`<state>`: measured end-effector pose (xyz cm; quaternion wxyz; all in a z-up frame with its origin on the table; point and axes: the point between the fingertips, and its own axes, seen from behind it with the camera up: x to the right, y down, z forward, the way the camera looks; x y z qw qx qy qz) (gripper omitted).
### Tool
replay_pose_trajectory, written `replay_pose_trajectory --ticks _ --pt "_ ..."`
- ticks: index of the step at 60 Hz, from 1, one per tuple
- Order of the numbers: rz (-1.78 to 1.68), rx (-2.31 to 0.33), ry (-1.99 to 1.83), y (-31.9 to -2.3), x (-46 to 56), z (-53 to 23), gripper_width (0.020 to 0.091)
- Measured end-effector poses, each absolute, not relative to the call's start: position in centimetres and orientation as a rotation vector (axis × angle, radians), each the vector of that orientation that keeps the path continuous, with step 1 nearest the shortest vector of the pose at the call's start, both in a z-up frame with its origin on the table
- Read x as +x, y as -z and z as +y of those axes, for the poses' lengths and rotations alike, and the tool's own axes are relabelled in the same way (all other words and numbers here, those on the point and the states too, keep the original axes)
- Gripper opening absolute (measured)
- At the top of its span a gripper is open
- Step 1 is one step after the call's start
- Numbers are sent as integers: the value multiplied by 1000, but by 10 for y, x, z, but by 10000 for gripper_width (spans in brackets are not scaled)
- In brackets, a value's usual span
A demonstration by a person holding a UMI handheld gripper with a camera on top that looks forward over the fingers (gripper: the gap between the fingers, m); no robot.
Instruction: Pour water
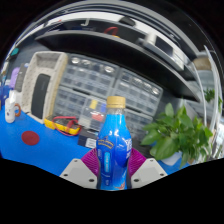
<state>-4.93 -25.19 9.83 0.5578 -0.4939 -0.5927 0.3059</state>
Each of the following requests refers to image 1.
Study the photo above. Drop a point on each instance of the green potted plant white pot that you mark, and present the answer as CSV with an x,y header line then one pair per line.
x,y
173,133

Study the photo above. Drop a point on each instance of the black shelf unit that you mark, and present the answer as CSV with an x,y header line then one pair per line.
x,y
126,53

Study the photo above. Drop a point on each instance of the tall dark grey carton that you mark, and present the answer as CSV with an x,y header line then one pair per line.
x,y
21,77

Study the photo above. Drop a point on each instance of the dark blue box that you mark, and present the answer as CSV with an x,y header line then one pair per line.
x,y
3,93

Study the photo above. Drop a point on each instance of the blue drink bottle gold cap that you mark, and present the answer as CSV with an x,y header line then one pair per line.
x,y
113,143

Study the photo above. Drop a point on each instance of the yellow multimeter with red leads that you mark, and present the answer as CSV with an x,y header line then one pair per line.
x,y
63,126

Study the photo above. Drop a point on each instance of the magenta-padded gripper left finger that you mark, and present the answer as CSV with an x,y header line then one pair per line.
x,y
78,171

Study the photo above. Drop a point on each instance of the white shelf unit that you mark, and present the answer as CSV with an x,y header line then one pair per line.
x,y
213,83

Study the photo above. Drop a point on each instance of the black box with white label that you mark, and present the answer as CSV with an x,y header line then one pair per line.
x,y
87,138

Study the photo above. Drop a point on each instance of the flat round red coaster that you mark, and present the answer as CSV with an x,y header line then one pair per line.
x,y
30,138

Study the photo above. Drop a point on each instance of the white dotted storage tray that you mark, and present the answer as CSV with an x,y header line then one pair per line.
x,y
58,86

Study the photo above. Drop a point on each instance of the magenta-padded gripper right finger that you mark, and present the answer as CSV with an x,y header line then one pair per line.
x,y
148,171

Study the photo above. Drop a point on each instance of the black flat pad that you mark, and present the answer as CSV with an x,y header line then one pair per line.
x,y
40,96

